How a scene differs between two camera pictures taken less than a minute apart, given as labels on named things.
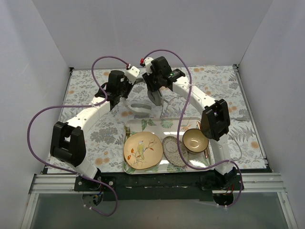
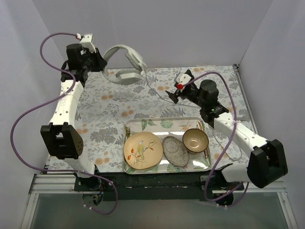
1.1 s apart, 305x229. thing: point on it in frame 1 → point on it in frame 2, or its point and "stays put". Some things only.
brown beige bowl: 194,141 stays put
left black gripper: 128,87 → 96,61
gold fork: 127,131 stays put
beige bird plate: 143,150 stays put
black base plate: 158,186 stays put
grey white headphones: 142,108 → 126,77
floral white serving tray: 163,127 stays put
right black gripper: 152,84 → 180,93
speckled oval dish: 170,146 stays put
